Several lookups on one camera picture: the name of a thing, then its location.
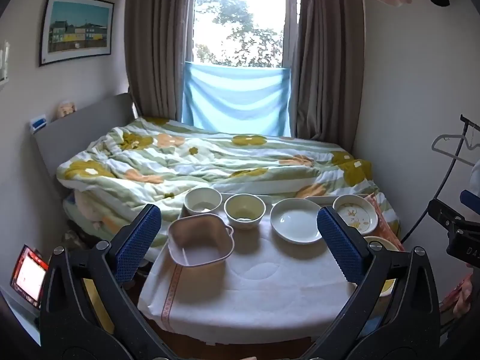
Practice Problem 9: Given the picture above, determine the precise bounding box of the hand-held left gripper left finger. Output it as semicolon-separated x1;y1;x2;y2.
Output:
39;204;167;360

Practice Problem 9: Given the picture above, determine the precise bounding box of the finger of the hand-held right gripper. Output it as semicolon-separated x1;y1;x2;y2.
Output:
427;199;472;235
460;189;480;210

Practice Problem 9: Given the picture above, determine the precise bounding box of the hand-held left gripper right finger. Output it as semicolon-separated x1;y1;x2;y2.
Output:
311;206;441;360

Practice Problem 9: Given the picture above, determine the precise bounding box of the patterned white bowl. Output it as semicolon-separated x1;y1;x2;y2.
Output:
332;195;379;236

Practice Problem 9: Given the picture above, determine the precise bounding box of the cream plate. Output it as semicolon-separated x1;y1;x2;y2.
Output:
363;235;399;297

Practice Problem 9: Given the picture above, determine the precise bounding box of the pink patterned cloth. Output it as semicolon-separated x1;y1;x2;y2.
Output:
439;274;480;319

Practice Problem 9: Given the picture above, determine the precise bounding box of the white plate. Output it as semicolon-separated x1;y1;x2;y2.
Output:
270;198;323;244

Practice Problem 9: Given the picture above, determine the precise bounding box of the orange patterned cloth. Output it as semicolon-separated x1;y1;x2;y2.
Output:
362;191;406;252

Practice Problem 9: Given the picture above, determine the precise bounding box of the pale bed sheet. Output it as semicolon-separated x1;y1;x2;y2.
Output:
64;191;169;241

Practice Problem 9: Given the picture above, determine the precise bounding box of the pink square bowl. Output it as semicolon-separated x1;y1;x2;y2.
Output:
167;214;235;268

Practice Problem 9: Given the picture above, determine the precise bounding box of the white clothes hanger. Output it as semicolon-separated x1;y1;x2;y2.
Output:
431;133;480;166

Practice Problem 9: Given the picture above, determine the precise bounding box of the black clothes rack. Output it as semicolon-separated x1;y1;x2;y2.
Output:
401;114;480;241

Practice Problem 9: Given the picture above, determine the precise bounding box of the yellow round stool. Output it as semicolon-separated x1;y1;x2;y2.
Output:
82;277;115;332

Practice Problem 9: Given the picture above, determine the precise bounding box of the white tablecloth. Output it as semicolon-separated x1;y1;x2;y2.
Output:
138;195;376;346

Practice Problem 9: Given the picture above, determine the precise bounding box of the cream bowl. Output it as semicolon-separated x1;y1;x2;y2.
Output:
224;194;267;231

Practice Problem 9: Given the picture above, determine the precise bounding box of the phone with red screen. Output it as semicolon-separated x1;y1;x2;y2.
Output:
10;244;50;310

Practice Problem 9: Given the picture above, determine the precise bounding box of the floral blanket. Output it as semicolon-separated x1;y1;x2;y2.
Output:
56;117;402;241

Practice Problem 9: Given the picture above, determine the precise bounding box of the grey bed headboard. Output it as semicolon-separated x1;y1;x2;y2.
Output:
30;93;137;199

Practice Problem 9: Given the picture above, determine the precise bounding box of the small plush toy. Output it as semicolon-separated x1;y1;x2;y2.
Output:
56;101;77;119

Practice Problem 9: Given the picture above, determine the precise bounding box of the blue and white box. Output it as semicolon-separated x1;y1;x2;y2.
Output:
30;114;49;133

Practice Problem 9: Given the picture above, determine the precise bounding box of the light blue towel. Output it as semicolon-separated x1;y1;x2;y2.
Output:
182;62;292;136

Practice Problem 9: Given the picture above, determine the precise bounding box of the brown curtain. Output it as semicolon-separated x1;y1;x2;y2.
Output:
125;0;198;122
290;0;366;158

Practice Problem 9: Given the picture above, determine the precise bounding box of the window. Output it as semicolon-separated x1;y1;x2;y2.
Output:
193;0;301;69

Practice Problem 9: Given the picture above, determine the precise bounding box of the framed wall picture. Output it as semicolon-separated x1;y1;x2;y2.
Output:
38;0;115;67

